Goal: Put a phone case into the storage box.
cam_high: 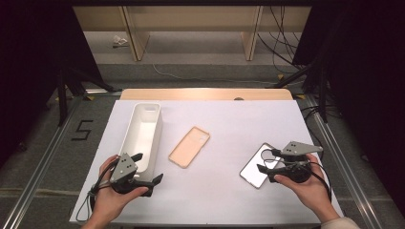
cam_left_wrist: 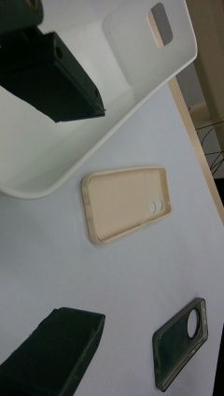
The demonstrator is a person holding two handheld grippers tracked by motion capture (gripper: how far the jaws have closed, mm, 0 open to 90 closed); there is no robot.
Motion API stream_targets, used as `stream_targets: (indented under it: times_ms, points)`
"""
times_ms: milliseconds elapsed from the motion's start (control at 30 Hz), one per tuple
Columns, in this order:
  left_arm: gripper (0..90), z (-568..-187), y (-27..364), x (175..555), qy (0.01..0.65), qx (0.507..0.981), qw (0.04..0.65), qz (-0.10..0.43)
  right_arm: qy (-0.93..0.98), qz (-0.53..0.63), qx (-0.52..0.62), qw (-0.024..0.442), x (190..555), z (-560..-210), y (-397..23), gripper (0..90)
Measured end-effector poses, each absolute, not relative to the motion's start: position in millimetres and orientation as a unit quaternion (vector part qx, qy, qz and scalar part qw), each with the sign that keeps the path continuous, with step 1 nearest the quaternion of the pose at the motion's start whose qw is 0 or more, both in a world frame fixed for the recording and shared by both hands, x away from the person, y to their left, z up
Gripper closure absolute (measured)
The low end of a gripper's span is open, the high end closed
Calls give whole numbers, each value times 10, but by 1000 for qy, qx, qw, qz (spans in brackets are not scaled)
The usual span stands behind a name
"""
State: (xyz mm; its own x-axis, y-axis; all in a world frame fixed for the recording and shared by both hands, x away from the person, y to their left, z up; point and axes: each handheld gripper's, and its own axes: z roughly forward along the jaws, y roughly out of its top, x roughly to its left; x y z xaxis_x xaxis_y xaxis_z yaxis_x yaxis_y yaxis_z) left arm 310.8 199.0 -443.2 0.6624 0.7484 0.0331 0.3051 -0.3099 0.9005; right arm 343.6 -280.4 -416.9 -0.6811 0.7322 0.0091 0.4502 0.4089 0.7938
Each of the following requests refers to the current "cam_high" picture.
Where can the smartphone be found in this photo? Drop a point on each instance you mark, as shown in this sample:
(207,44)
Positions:
(253,171)

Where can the dark round table grommet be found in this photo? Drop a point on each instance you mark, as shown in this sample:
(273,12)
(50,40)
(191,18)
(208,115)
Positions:
(238,99)

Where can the crumpled white paper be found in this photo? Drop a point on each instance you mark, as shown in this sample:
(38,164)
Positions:
(119,40)

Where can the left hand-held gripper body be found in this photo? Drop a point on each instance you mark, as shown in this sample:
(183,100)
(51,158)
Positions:
(123,168)

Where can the wooden desk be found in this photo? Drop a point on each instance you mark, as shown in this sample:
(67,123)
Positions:
(191,19)

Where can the beige phone case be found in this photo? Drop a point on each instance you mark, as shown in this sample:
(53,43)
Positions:
(189,146)

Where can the black curtain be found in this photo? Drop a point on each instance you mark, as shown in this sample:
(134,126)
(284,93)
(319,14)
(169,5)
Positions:
(28,63)
(366,79)

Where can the person's right hand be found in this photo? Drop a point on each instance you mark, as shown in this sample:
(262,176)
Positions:
(313,191)

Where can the aluminium floor rail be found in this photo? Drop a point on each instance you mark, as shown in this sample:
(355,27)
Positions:
(344,166)
(39,167)

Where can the black metal stand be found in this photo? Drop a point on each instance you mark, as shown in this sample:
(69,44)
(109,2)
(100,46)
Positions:
(323,95)
(62,101)

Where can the white plastic storage box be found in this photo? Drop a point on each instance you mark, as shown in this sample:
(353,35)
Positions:
(141,133)

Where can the person's left hand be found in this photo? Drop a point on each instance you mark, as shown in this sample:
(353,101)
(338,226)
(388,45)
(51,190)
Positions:
(106,200)

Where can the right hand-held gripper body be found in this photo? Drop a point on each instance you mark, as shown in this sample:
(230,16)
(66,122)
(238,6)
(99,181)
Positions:
(297,149)

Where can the wooden table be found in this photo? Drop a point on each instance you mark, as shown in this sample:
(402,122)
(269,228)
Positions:
(207,94)

